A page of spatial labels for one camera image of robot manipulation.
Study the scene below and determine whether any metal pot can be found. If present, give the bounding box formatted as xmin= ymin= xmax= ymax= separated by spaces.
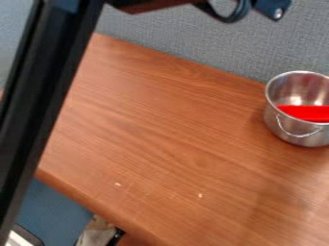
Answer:
xmin=264 ymin=70 xmax=329 ymax=147

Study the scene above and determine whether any red plastic block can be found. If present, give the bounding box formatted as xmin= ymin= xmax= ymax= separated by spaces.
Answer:
xmin=279 ymin=105 xmax=329 ymax=123

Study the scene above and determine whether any crumpled beige cloth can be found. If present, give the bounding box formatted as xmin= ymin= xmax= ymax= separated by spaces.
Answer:
xmin=76 ymin=214 xmax=116 ymax=246

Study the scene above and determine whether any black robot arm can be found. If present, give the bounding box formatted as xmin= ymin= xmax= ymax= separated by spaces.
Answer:
xmin=0 ymin=0 xmax=292 ymax=246

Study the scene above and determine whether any white object at corner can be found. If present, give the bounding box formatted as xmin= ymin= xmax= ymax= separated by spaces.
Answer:
xmin=6 ymin=231 xmax=34 ymax=246

